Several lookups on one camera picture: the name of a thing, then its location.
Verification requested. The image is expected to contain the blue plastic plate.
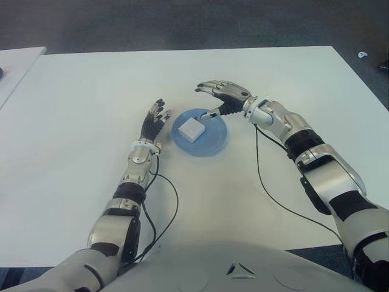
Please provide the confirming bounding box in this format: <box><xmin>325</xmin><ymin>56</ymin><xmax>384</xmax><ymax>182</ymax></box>
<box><xmin>171</xmin><ymin>108</ymin><xmax>228</xmax><ymax>158</ymax></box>

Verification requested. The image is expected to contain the white charger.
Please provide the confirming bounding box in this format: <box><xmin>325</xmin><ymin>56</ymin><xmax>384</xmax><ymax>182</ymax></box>
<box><xmin>178</xmin><ymin>117</ymin><xmax>206</xmax><ymax>144</ymax></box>

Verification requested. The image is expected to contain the white side table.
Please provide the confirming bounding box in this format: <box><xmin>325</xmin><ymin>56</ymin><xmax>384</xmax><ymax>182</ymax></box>
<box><xmin>0</xmin><ymin>46</ymin><xmax>47</xmax><ymax>110</ymax></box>

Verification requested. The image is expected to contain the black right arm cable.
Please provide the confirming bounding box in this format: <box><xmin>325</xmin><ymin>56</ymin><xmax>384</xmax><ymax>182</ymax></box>
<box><xmin>254</xmin><ymin>123</ymin><xmax>356</xmax><ymax>280</ymax></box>

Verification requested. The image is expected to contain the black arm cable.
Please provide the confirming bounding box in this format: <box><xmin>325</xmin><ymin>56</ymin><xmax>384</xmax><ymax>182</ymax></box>
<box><xmin>120</xmin><ymin>153</ymin><xmax>179</xmax><ymax>268</ymax></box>
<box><xmin>254</xmin><ymin>123</ymin><xmax>356</xmax><ymax>280</ymax></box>

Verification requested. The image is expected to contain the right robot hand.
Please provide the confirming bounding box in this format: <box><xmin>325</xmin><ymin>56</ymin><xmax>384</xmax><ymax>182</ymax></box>
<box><xmin>194</xmin><ymin>80</ymin><xmax>255</xmax><ymax>121</ymax></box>

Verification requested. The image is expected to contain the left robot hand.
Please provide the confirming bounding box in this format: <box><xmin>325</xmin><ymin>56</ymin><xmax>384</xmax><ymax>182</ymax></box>
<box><xmin>140</xmin><ymin>99</ymin><xmax>173</xmax><ymax>143</ymax></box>

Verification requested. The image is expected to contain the grey robot torso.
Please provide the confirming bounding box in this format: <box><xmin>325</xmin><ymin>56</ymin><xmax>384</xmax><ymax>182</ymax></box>
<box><xmin>100</xmin><ymin>240</ymin><xmax>374</xmax><ymax>292</ymax></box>

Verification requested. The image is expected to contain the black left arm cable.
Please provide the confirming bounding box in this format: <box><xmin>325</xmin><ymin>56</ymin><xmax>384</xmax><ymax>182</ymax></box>
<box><xmin>120</xmin><ymin>153</ymin><xmax>179</xmax><ymax>268</ymax></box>

